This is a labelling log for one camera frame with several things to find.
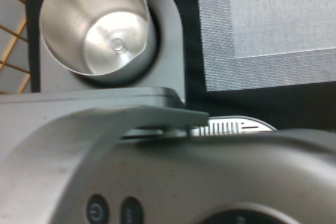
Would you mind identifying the grey pod coffee machine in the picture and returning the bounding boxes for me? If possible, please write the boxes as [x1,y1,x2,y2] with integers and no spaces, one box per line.
[0,0,336,224]

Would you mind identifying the steel milk frother jug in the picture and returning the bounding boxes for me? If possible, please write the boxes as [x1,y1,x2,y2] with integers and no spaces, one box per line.
[39,0,157,85]

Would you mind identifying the grey woven placemat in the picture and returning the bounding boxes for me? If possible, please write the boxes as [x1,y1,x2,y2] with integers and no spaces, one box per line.
[198,0,336,91]

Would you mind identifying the wooden shoji folding screen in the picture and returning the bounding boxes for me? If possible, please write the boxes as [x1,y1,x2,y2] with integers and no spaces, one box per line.
[0,0,30,95]

